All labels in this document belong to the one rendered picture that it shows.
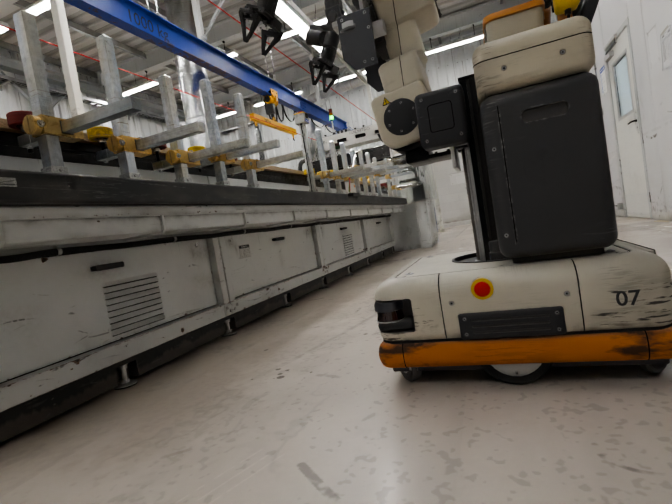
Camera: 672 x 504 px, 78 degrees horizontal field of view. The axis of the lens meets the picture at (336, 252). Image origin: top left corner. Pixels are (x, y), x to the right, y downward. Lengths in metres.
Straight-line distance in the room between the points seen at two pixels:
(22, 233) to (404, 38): 1.15
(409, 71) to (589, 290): 0.74
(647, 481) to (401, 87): 1.03
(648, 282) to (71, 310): 1.59
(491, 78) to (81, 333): 1.44
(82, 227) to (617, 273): 1.36
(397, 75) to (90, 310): 1.25
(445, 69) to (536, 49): 11.41
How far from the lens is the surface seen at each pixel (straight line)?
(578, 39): 1.13
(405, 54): 1.32
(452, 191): 11.96
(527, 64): 1.11
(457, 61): 12.56
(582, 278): 1.06
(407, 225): 5.82
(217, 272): 2.11
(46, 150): 1.36
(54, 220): 1.34
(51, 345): 1.58
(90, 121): 1.31
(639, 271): 1.08
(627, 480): 0.82
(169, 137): 1.46
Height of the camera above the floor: 0.43
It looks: 3 degrees down
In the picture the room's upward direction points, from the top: 9 degrees counter-clockwise
